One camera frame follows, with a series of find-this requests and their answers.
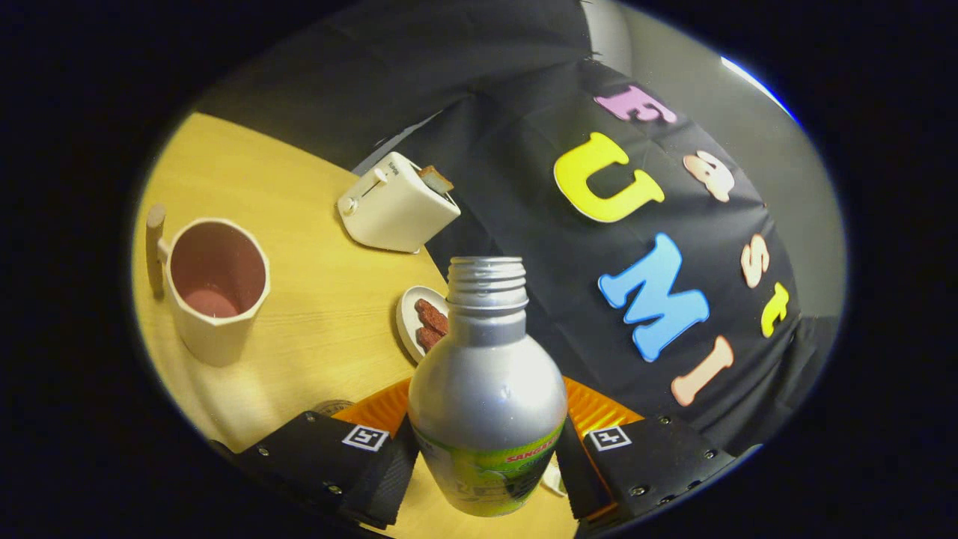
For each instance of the white toaster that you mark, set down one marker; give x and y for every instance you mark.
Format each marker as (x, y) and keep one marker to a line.
(393, 217)

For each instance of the wooden table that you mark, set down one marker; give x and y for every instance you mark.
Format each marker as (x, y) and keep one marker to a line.
(322, 314)

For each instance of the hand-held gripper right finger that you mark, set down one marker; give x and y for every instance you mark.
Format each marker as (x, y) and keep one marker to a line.
(658, 464)

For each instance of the brown toast slice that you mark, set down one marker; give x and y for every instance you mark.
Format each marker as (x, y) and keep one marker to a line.
(435, 180)

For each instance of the red meat slices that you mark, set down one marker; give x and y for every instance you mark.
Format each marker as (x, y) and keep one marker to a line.
(432, 318)

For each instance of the silver juice bottle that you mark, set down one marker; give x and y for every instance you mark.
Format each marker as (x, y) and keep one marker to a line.
(486, 389)

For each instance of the white round plate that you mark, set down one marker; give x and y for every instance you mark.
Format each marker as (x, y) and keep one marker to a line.
(406, 322)

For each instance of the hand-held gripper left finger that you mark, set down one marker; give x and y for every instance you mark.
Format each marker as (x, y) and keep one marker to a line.
(318, 460)

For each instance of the white divided dish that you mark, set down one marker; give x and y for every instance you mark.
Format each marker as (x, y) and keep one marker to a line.
(552, 480)

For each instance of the round cork coaster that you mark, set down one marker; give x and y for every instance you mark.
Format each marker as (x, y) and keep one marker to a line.
(333, 409)

